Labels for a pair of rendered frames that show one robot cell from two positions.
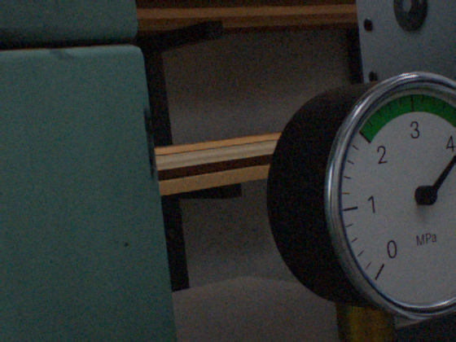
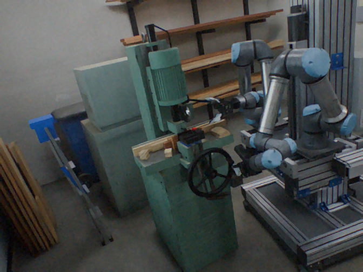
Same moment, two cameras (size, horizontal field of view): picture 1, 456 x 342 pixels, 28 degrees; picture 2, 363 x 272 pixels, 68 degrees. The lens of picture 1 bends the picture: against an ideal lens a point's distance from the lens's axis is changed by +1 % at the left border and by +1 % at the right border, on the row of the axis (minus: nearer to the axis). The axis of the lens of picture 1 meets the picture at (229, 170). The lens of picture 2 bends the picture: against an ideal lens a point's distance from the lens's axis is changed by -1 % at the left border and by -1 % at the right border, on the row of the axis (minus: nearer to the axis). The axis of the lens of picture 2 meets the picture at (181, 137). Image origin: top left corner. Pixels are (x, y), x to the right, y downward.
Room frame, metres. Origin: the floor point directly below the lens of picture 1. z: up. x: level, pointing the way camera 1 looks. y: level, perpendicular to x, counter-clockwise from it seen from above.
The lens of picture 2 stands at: (-1.30, 0.00, 1.55)
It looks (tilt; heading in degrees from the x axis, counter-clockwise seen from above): 21 degrees down; 10
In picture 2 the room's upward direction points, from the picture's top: 11 degrees counter-clockwise
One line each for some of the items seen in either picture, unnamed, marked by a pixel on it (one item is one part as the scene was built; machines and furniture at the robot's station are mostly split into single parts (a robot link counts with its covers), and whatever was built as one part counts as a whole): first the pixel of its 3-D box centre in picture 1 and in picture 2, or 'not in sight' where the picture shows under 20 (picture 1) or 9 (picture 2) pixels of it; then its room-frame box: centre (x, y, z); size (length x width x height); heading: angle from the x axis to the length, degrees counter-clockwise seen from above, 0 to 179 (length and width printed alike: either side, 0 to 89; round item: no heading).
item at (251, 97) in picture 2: not in sight; (248, 99); (0.35, -0.16, 1.09); 0.11 x 0.08 x 0.09; 123
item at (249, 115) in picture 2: not in sight; (253, 114); (0.35, -0.18, 0.99); 0.11 x 0.08 x 0.11; 87
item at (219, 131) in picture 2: not in sight; (219, 130); (0.34, 0.05, 0.92); 0.14 x 0.09 x 0.04; 33
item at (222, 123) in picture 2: not in sight; (190, 134); (0.32, 0.23, 0.92); 0.55 x 0.02 x 0.04; 123
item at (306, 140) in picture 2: not in sight; (314, 136); (0.18, -0.49, 0.87); 0.15 x 0.15 x 0.10
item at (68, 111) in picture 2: not in sight; (87, 142); (1.61, 1.71, 0.48); 0.64 x 0.54 x 0.97; 129
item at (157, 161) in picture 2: not in sight; (188, 150); (0.19, 0.24, 0.87); 0.61 x 0.30 x 0.06; 123
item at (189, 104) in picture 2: not in sight; (186, 111); (0.52, 0.26, 1.02); 0.09 x 0.07 x 0.12; 123
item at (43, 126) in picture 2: not in sight; (74, 184); (0.43, 1.24, 0.58); 0.27 x 0.25 x 1.16; 129
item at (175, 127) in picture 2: not in sight; (177, 127); (0.30, 0.30, 0.99); 0.14 x 0.07 x 0.09; 33
